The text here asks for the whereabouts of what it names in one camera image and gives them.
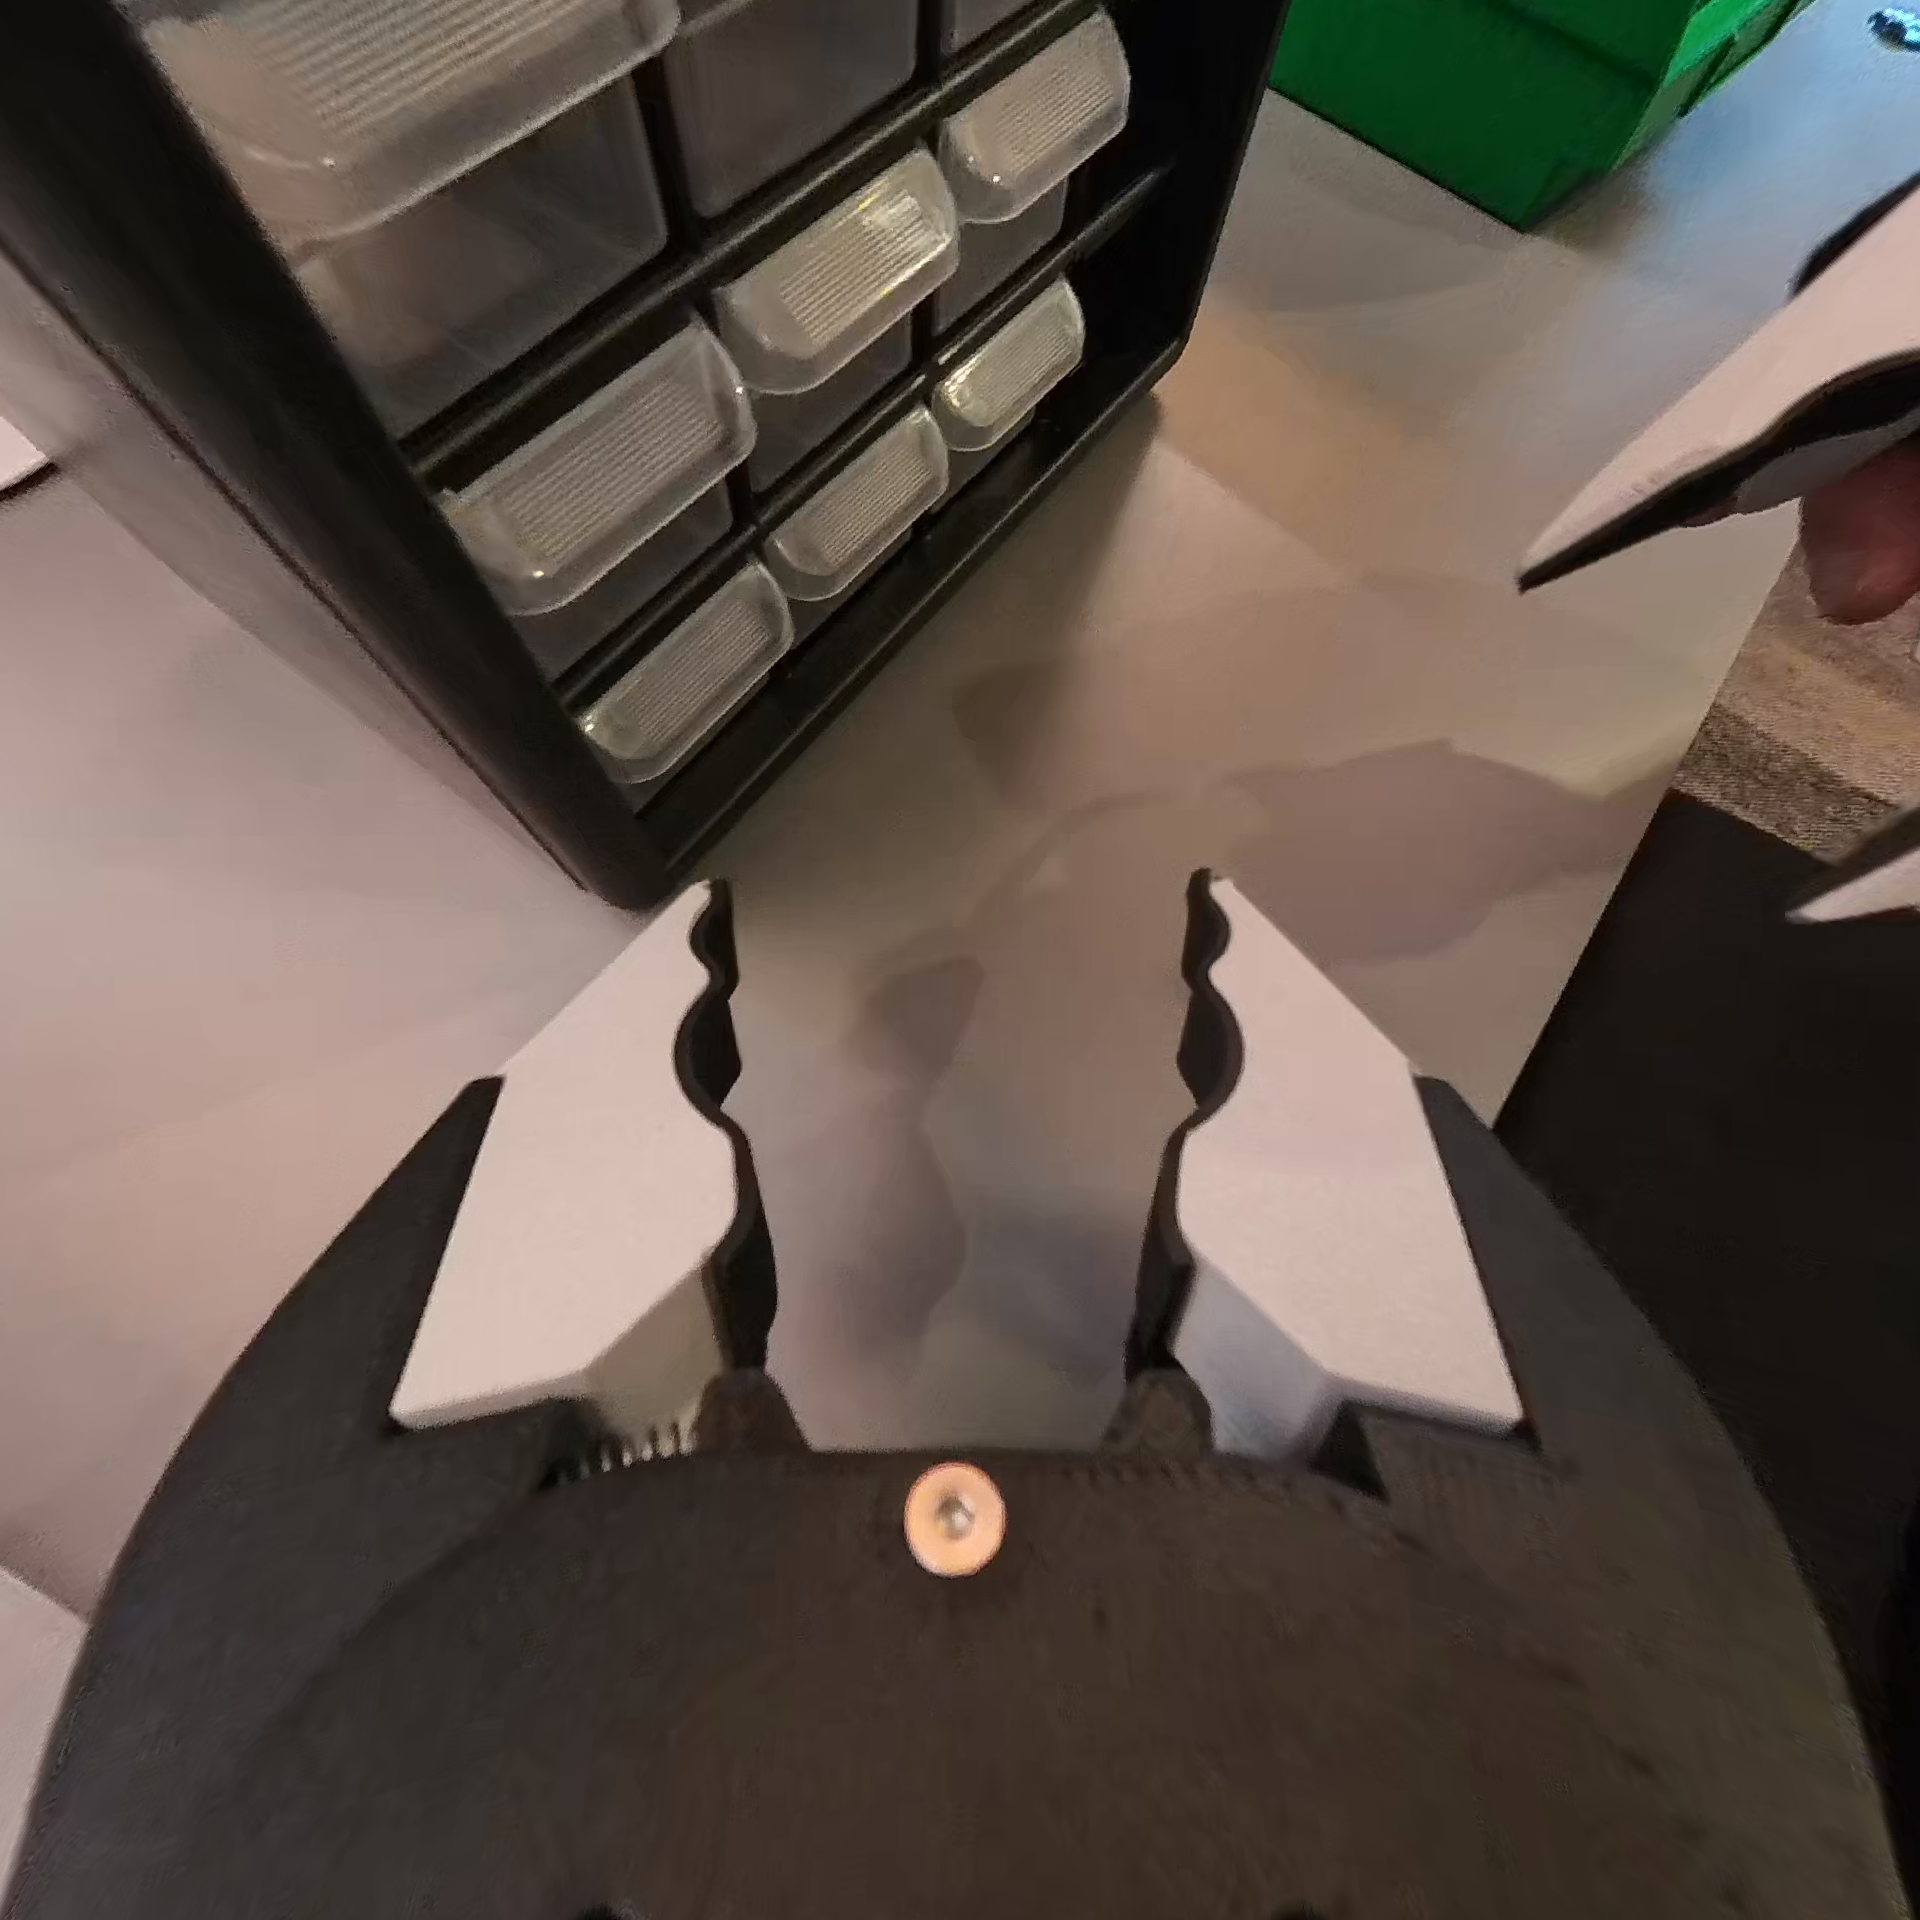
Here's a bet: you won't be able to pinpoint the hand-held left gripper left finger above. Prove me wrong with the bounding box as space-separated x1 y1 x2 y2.
385 880 782 1433

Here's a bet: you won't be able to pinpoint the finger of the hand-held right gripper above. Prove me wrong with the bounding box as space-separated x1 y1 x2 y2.
1784 816 1920 923
1514 187 1920 594

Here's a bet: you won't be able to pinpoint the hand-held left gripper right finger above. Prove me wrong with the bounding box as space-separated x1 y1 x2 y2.
1125 866 1538 1455

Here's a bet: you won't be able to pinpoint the green plastic bin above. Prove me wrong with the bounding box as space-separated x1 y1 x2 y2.
1266 0 1823 230

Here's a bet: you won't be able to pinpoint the rows of clear drawers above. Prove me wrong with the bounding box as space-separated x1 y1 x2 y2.
127 0 1134 789

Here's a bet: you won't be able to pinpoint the black drawer cabinet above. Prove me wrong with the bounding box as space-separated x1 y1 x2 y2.
0 0 1290 911

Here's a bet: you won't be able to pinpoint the person's right hand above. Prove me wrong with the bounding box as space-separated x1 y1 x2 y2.
1799 447 1920 623

